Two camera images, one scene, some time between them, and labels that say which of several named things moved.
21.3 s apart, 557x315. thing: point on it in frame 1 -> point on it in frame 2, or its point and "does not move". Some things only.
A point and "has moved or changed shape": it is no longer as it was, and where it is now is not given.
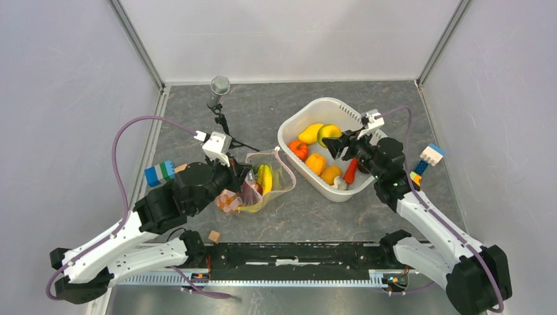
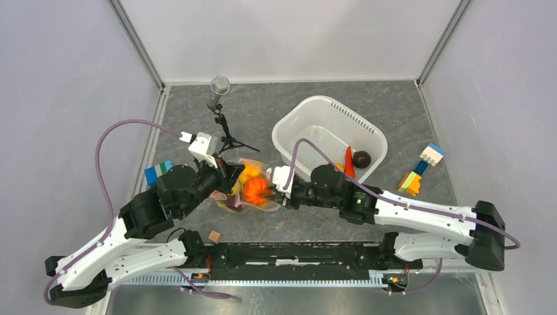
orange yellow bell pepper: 316,163 -> 251,170
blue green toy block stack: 163,170 does not move
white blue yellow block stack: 432,155 does not move
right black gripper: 349,139 -> 283,200
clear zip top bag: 268,172 has moved or changed shape
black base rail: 295,261 does not move
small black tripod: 220,86 does not move
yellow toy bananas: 265,178 -> 224,205
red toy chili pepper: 350,174 does not move
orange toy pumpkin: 301,149 -> 253,188
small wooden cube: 214,236 does not move
